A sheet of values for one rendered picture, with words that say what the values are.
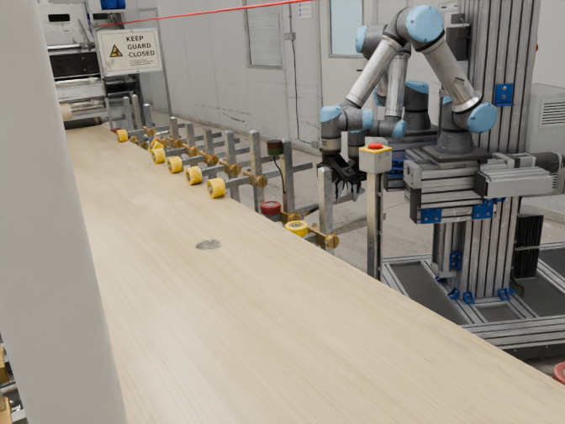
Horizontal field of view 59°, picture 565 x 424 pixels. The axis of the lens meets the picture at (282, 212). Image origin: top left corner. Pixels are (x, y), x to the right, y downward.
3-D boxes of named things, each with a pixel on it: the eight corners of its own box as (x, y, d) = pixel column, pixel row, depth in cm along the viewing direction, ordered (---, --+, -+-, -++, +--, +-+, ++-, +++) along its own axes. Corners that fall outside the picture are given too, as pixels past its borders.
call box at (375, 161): (376, 167, 155) (376, 143, 152) (392, 172, 149) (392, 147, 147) (358, 172, 152) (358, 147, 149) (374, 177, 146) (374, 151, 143)
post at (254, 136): (263, 232, 230) (255, 129, 213) (266, 235, 227) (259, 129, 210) (256, 234, 228) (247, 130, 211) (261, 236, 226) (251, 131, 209)
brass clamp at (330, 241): (319, 235, 192) (319, 223, 190) (340, 246, 181) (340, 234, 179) (305, 239, 189) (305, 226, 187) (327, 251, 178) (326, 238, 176)
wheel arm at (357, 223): (380, 219, 203) (380, 209, 201) (386, 221, 200) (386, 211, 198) (290, 248, 182) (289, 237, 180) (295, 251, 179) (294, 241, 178)
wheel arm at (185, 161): (257, 149, 279) (257, 142, 278) (261, 150, 276) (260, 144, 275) (172, 166, 255) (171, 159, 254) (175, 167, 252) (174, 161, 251)
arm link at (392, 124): (419, 27, 217) (406, 140, 219) (393, 29, 222) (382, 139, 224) (413, 18, 207) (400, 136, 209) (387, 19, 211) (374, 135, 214)
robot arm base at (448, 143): (464, 144, 217) (466, 121, 214) (480, 152, 203) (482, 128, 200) (430, 147, 216) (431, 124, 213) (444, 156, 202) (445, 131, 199)
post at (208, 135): (219, 214, 272) (208, 127, 255) (221, 216, 270) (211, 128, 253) (213, 215, 271) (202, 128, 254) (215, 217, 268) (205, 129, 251)
